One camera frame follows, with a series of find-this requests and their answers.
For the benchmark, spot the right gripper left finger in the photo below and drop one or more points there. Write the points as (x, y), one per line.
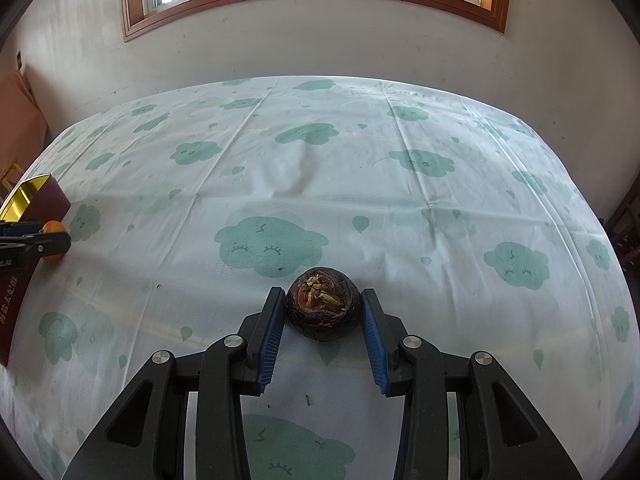
(142, 434)

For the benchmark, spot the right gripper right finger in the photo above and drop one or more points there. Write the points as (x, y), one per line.
(502, 435)

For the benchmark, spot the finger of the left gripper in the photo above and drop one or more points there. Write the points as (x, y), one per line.
(20, 228)
(44, 244)

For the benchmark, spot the small mandarin orange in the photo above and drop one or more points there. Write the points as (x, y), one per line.
(49, 227)

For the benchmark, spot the dark cracked passion fruit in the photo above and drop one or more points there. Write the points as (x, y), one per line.
(323, 304)

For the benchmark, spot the red gold toffee tin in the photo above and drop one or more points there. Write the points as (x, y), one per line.
(37, 199)

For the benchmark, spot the pink cloth on chair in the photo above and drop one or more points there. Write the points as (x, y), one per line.
(22, 125)

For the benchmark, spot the cloud print tablecloth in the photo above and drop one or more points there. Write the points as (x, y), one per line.
(187, 207)

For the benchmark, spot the dark wooden chair right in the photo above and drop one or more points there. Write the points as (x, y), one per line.
(623, 230)

